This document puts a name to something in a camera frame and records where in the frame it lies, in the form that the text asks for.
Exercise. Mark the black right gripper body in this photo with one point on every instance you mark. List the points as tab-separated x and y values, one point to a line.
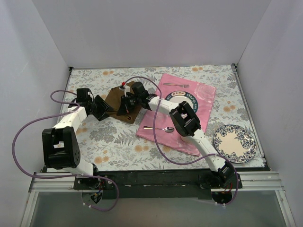
128	104

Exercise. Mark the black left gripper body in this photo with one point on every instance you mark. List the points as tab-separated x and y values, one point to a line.
102	107

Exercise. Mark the brown cloth napkin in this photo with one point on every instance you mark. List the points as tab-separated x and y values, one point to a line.
113	99

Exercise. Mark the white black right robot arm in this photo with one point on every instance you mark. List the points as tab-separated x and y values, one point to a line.
187	125

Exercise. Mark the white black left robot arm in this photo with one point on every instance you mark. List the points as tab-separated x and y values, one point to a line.
60	146

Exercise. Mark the floral tablecloth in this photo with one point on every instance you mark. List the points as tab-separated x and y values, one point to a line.
113	145

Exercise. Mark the green rimmed white plate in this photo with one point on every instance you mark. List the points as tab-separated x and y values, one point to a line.
181	96

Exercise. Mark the silver spoon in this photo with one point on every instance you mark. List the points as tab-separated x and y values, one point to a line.
166	129

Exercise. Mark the silver fork on placemat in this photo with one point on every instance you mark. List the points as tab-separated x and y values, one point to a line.
179	85

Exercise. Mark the pink floral placemat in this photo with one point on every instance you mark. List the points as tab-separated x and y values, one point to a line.
204	94

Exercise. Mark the cream mug dark rim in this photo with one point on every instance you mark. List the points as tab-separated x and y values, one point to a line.
187	139

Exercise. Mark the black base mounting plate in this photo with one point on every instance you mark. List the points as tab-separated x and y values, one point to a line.
182	183

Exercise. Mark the blue floral white plate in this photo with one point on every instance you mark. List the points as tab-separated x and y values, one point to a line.
235	143

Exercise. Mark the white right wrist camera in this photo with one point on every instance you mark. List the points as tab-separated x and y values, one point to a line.
125	88

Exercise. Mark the aluminium table frame rail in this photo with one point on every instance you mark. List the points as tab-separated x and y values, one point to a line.
261	202

